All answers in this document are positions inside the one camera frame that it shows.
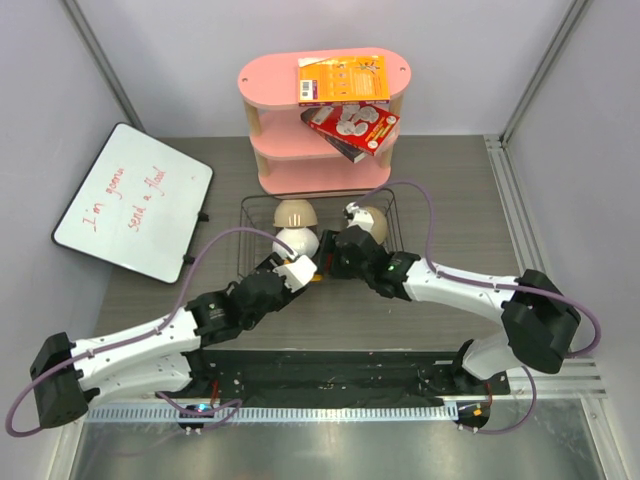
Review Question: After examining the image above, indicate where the white dry-erase board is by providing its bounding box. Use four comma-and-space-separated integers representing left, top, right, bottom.
52, 123, 214, 284

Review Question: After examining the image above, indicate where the red book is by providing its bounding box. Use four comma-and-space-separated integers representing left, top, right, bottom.
300, 104, 400, 163

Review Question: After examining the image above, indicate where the tan bowl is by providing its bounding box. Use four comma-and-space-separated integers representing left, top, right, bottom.
363, 206, 388, 245

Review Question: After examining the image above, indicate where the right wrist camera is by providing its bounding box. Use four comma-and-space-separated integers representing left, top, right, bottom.
344, 202, 375, 232

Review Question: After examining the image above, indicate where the white ribbed bowl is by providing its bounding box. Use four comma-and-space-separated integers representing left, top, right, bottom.
276, 228, 319, 258

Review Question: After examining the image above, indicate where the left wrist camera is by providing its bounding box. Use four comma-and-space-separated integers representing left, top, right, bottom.
274, 255, 317, 293

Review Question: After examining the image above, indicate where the white slotted cable duct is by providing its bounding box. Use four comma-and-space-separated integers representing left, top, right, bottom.
85, 402, 458, 424

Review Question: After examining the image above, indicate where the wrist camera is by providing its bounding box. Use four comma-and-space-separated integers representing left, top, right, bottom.
274, 255, 317, 293
344, 202, 375, 232

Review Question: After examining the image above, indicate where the orange book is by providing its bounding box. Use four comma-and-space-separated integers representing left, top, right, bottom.
297, 55, 391, 106

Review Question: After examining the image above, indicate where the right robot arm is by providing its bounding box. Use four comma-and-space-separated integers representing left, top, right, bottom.
319, 226, 581, 395

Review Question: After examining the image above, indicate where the beige speckled bowl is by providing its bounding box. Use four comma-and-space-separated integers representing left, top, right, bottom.
273, 199, 318, 228

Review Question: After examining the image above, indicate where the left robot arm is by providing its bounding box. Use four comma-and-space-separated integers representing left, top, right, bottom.
29, 254, 316, 429

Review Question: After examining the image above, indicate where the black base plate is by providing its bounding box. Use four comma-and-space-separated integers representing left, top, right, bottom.
176, 350, 510, 409

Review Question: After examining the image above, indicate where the black wire dish rack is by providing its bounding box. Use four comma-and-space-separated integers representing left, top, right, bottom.
237, 188, 404, 278

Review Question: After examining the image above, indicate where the pink three-tier shelf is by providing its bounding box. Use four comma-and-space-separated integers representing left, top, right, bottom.
237, 47, 412, 197

